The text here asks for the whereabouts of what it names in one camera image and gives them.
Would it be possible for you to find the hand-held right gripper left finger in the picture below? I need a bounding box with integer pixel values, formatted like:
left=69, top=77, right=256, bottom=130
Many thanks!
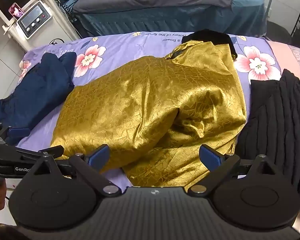
left=34, top=144, right=122, bottom=197

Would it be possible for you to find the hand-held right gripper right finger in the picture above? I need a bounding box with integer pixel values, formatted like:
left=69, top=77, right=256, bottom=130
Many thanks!
left=190, top=144, right=277, bottom=197

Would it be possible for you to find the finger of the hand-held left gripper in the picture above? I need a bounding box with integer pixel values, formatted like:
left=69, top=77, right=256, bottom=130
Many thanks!
left=14, top=145, right=65, bottom=161
left=0, top=123, right=31, bottom=139

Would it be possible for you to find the navy blue garment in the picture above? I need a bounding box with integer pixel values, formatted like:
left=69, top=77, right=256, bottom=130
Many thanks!
left=0, top=52, right=78, bottom=137

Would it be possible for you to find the gold satin garment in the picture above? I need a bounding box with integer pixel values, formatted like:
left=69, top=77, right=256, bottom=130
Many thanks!
left=50, top=39, right=248, bottom=193

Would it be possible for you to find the black furry garment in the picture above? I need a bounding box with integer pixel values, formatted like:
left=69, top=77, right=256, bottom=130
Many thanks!
left=181, top=29, right=238, bottom=61

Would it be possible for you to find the black ribbed knit garment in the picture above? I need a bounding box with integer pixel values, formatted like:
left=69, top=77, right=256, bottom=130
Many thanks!
left=236, top=69, right=300, bottom=213

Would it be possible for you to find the white machine with control panel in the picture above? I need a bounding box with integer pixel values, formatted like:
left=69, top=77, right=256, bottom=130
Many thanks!
left=2, top=0, right=81, bottom=53

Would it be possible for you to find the purple floral bedsheet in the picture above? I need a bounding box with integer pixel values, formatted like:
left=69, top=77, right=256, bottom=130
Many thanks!
left=15, top=30, right=283, bottom=188

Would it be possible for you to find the phone with pink case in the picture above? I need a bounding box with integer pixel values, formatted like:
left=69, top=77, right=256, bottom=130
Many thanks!
left=8, top=2, right=25, bottom=20

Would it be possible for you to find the pink mattress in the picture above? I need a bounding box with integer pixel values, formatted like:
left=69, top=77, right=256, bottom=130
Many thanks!
left=265, top=39, right=300, bottom=80

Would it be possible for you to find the teal bed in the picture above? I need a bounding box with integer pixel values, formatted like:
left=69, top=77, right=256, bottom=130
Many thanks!
left=52, top=0, right=268, bottom=38

